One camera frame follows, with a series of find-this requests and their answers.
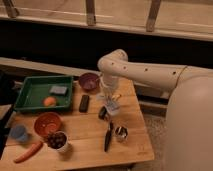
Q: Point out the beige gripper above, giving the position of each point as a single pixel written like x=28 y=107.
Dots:
x=109 y=84

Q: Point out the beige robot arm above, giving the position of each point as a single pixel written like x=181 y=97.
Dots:
x=189 y=116

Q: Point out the purple bowl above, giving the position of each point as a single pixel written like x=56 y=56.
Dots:
x=88 y=81

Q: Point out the red orange bowl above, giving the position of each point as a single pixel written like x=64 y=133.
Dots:
x=46 y=123

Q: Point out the black rectangular block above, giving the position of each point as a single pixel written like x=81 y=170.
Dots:
x=84 y=103

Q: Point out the small metal cup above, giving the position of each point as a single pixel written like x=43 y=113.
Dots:
x=121 y=133

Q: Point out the grey blue sponge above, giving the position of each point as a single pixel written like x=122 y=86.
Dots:
x=58 y=90

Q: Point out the wooden table board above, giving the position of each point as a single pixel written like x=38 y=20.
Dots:
x=86 y=133

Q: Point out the orange fruit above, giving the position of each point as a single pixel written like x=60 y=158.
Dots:
x=50 y=101

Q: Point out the green plastic tray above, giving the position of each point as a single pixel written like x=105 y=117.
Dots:
x=35 y=89

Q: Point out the white cup of grapes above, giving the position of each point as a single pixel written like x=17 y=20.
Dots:
x=58 y=141

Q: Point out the orange carrot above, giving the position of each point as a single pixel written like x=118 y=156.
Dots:
x=30 y=152

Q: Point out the blue plastic cup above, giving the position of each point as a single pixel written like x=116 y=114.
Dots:
x=19 y=133

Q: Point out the black handled knife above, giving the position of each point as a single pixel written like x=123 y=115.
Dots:
x=108 y=136

